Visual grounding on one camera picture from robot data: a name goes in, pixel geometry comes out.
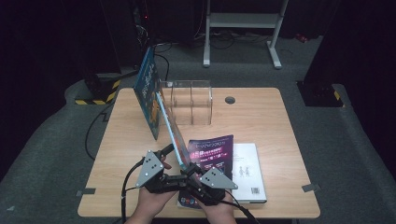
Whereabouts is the purple magazine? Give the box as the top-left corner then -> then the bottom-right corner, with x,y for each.
177,133 -> 235,210

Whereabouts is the white book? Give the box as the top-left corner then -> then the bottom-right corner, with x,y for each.
232,143 -> 268,204

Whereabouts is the thin black floor cable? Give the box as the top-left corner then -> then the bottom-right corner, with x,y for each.
84,102 -> 115,161

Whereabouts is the person's left hand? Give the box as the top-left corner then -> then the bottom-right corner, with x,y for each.
134,156 -> 179,220

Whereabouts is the black yellow striped stand base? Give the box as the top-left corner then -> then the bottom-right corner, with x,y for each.
74,73 -> 121,106
297,80 -> 345,108

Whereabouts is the clear acrylic book holder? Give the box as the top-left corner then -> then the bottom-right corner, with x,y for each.
158,79 -> 214,126

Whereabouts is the dark blue picture book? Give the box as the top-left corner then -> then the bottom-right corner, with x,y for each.
133,46 -> 164,141

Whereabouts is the light blue picture book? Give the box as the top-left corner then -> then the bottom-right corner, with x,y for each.
154,90 -> 193,172

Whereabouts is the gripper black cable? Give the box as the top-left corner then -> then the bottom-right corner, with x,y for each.
223,199 -> 260,224
120,157 -> 146,224

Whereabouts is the tangle of black cables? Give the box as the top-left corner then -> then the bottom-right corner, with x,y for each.
194,29 -> 272,50

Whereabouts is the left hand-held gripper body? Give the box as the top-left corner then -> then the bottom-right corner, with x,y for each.
134,149 -> 188,194

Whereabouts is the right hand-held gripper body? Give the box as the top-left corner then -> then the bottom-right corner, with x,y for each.
186,166 -> 239,206

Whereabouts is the grey tape strip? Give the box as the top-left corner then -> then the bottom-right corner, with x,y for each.
301,183 -> 321,192
76,188 -> 97,198

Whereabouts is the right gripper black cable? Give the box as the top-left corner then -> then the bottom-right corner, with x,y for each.
223,199 -> 260,224

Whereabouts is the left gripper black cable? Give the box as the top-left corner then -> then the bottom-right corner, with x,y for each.
120,157 -> 146,224

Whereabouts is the person's right hand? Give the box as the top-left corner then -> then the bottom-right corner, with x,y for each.
199,199 -> 236,222

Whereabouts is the black equipment rack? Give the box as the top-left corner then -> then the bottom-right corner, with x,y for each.
99,0 -> 157,71

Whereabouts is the looped black floor cable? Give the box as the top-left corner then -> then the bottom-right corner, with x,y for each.
155,53 -> 171,82

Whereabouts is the white metal stand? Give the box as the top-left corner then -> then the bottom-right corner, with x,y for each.
203,0 -> 289,70

